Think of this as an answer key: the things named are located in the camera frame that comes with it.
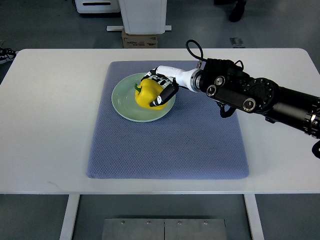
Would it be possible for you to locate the cardboard box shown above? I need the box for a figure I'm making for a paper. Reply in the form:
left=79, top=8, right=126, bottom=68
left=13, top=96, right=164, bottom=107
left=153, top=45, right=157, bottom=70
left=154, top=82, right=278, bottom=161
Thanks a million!
left=121, top=28, right=158, bottom=49

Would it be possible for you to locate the left white table leg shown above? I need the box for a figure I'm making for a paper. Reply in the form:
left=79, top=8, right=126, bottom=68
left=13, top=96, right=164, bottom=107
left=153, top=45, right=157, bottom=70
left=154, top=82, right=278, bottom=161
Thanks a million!
left=59, top=194, right=80, bottom=240

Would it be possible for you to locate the white cabinet with slot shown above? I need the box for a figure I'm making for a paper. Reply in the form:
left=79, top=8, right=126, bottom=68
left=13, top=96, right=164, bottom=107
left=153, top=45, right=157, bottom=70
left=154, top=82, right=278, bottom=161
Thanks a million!
left=74, top=0, right=121, bottom=14

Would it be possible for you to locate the right white table leg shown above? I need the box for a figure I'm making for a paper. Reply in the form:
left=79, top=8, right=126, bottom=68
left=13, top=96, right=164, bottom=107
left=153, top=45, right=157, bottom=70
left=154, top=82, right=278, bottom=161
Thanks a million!
left=244, top=194, right=265, bottom=240

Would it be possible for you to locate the blue textured mat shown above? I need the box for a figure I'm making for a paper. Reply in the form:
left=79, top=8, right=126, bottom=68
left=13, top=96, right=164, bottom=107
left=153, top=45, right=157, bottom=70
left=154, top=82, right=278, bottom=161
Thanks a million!
left=87, top=60, right=249, bottom=180

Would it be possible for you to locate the yellow bell pepper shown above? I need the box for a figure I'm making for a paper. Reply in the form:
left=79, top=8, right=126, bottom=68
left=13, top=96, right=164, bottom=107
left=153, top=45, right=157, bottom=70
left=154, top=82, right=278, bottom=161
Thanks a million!
left=134, top=78, right=168, bottom=111

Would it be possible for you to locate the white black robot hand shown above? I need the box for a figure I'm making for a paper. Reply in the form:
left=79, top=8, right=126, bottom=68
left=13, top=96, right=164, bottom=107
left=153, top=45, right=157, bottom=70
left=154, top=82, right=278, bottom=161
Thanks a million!
left=144, top=65, right=202, bottom=108

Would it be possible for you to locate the grey floor plate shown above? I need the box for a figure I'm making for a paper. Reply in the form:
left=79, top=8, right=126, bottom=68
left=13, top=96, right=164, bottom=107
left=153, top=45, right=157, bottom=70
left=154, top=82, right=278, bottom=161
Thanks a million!
left=229, top=37, right=244, bottom=47

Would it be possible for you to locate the white machine base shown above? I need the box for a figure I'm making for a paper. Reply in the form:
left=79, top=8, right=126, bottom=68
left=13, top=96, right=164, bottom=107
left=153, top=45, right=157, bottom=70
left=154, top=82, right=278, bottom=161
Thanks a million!
left=106, top=0, right=172, bottom=35

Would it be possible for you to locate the metal base plate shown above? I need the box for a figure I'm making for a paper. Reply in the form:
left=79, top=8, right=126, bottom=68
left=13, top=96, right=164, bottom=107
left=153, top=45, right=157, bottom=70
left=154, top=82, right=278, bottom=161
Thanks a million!
left=102, top=218, right=227, bottom=240

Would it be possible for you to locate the black shoe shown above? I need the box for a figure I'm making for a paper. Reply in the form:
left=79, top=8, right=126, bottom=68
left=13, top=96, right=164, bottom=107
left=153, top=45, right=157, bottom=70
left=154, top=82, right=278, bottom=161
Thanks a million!
left=229, top=0, right=247, bottom=23

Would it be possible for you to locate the black white sneaker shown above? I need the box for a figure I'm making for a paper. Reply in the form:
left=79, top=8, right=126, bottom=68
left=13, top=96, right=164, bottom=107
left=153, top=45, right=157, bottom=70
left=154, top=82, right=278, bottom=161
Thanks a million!
left=0, top=47, right=18, bottom=64

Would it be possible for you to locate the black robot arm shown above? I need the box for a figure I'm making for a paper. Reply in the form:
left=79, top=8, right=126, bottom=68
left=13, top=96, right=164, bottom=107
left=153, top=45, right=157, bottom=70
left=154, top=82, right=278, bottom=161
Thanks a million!
left=194, top=54, right=320, bottom=139

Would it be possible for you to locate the white table leg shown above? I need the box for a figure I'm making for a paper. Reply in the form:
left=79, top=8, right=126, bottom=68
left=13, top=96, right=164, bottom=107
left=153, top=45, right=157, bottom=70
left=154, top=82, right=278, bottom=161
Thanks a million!
left=59, top=194, right=80, bottom=240
left=244, top=194, right=265, bottom=240

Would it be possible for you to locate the light green plate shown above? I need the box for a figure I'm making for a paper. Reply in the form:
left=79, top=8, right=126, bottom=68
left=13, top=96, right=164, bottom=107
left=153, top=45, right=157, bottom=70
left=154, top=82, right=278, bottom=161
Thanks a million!
left=111, top=73, right=176, bottom=123

